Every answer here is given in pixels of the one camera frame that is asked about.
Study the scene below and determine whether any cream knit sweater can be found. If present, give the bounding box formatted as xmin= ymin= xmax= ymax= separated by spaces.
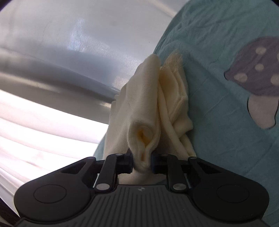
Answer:
xmin=103 ymin=51 xmax=195 ymax=184

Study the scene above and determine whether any white sheer curtain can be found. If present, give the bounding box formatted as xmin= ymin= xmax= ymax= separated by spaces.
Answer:
xmin=1 ymin=91 xmax=108 ymax=211

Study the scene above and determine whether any grey blackout curtain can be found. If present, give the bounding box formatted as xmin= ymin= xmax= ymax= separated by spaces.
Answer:
xmin=1 ymin=1 xmax=185 ymax=117

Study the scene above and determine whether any teal printed bed sheet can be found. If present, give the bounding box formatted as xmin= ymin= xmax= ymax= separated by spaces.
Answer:
xmin=93 ymin=0 xmax=279 ymax=227

